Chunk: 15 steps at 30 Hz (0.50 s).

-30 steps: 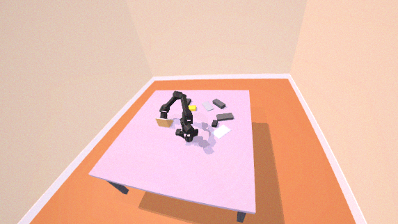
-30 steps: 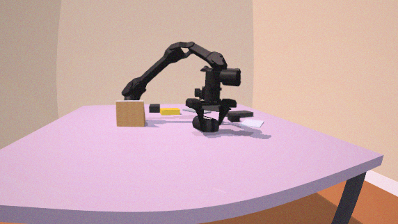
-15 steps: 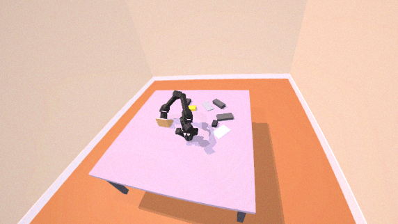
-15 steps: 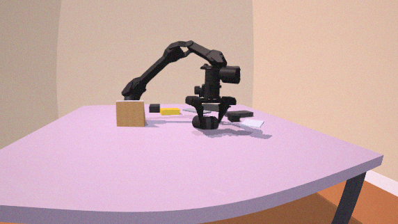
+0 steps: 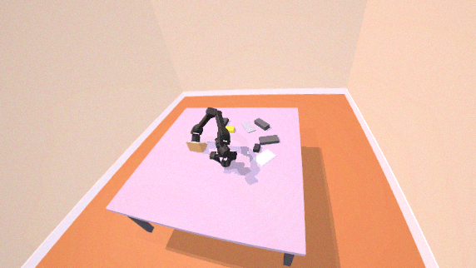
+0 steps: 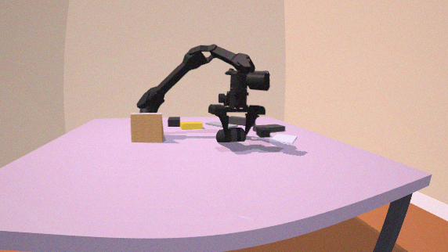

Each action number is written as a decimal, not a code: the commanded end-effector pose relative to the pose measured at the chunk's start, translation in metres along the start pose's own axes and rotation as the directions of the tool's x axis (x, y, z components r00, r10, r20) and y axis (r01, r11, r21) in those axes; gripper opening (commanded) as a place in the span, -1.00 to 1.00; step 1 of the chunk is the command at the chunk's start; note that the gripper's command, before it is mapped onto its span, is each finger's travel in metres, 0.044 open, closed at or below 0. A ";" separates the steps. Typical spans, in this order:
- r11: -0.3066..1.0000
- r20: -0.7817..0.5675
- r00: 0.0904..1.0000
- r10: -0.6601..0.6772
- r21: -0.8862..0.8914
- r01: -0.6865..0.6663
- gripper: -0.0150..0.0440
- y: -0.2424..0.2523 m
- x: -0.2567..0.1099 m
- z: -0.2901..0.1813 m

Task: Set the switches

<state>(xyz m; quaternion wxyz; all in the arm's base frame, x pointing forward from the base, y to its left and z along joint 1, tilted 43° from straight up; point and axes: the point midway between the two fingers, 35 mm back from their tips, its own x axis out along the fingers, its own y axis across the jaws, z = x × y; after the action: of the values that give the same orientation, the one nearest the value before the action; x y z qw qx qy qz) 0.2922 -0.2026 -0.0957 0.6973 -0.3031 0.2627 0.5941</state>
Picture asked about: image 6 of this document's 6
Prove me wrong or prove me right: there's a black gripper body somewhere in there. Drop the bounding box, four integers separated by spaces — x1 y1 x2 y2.
208 88 266 116

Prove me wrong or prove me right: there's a dark grey rounded unit with white label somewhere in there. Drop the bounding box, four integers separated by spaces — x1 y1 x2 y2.
216 128 246 142

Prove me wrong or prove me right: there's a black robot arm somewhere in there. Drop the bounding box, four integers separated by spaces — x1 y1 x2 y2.
136 44 270 113

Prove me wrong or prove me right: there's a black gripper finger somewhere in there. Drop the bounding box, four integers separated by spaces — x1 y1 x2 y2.
245 113 259 135
216 115 229 136

